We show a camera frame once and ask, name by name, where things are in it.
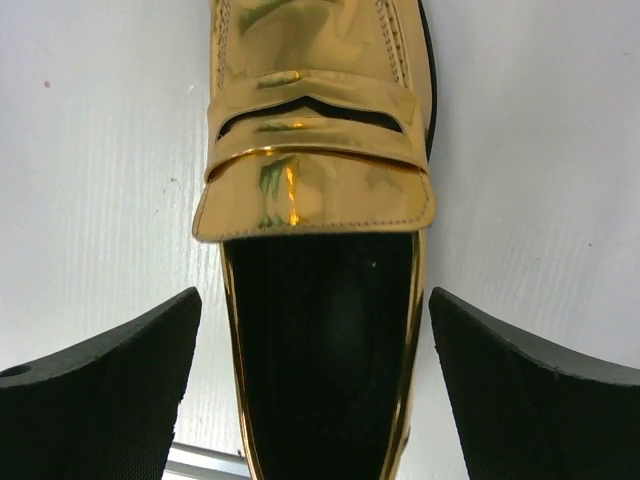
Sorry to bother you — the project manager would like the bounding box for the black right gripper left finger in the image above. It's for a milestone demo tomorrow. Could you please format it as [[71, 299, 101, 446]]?
[[1, 287, 202, 480]]

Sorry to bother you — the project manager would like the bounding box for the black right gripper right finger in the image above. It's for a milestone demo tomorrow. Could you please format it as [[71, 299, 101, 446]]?
[[429, 287, 639, 480]]

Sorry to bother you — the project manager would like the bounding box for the gold pointed shoe front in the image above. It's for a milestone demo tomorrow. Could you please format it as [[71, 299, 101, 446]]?
[[192, 1, 437, 479]]

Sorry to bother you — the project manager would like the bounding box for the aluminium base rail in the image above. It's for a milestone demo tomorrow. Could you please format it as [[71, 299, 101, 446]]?
[[162, 442, 250, 480]]

